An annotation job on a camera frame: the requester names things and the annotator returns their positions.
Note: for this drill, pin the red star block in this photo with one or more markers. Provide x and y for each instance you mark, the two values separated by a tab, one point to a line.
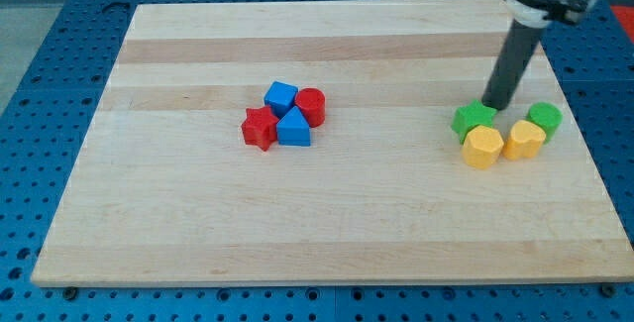
259	127

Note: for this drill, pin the green star block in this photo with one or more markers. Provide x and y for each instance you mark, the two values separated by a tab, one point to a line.
470	116

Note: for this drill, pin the blue triangle block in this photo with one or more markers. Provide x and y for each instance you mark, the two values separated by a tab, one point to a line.
293	129

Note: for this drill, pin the red cylinder block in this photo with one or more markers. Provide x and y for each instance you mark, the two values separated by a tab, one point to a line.
312	104

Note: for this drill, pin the blue cube block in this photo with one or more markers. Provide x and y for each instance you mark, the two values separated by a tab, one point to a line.
280	98

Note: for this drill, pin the light wooden board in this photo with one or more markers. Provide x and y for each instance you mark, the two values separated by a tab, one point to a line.
165	192

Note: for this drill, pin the yellow hexagon block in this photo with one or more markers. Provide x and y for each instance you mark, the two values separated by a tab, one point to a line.
482	147

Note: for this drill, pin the yellow heart block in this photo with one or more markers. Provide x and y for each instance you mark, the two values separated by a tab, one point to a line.
524	141

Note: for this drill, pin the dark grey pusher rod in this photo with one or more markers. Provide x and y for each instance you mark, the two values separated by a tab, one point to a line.
518	47

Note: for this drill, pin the green cylinder block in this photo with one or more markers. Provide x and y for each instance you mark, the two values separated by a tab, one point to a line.
546	116

